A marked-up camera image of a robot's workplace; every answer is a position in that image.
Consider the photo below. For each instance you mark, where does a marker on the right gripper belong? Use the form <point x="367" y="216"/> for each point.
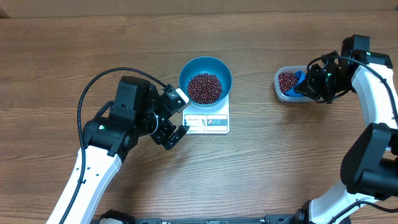
<point x="311" y="88"/>

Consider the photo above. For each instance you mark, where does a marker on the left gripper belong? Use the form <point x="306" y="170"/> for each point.
<point x="167" y="127"/>

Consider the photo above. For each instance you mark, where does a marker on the blue plastic measuring scoop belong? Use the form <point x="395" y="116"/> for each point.
<point x="293" y="91"/>

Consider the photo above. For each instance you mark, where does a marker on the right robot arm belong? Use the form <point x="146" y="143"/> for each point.
<point x="366" y="177"/>

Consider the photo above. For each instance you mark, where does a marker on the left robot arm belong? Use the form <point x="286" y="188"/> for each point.
<point x="138" y="110"/>

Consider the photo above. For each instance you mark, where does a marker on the white digital kitchen scale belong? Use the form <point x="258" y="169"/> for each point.
<point x="209" y="119"/>

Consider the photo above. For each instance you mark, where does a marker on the red beans in bowl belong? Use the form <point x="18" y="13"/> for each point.
<point x="205" y="88"/>

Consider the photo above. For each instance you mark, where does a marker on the blue metal bowl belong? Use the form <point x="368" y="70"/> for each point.
<point x="206" y="65"/>

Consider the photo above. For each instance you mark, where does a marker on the red adzuki beans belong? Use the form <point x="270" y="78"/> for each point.
<point x="287" y="81"/>

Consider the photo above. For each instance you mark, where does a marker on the clear plastic container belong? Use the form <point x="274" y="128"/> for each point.
<point x="281" y="96"/>

